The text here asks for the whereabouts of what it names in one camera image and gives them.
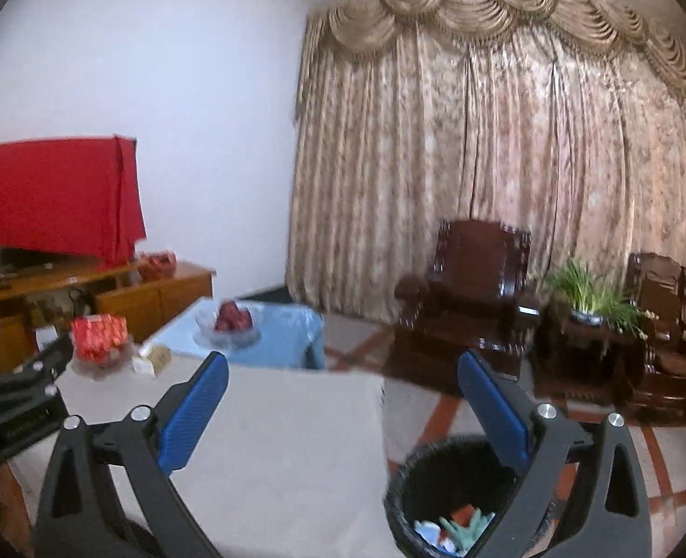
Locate glass fruit bowl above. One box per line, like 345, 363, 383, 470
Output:
194, 306, 263, 350

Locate black trash bin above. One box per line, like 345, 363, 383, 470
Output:
383, 434, 560, 558

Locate red apples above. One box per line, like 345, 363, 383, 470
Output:
214, 301, 253, 332

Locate red cloth cover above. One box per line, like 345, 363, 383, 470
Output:
0, 135, 146, 268

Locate light blue tablecloth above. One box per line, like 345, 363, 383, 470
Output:
144, 297, 326, 370

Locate dark wooden armchair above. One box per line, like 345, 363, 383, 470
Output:
621, 252, 686, 426
385, 218, 541, 394

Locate green potted plant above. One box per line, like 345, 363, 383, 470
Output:
545, 258, 647, 339

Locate orange red bag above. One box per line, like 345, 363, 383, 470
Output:
136, 251, 178, 282

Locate orange foam net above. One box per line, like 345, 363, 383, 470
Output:
450, 504, 475, 528

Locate green rubber glove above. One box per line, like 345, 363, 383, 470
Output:
437, 509, 495, 557

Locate glass plate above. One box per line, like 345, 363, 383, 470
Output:
72, 335, 135, 372

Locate beige patterned curtain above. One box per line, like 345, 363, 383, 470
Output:
286, 0, 686, 323

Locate blue plastic bag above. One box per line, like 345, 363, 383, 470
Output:
413, 520, 456, 556

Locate wooden tv cabinet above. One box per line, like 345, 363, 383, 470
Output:
0, 258, 215, 373

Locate red snack bag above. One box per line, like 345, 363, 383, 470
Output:
70, 314, 128, 365

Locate tissue box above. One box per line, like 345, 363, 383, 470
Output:
131, 344, 173, 378

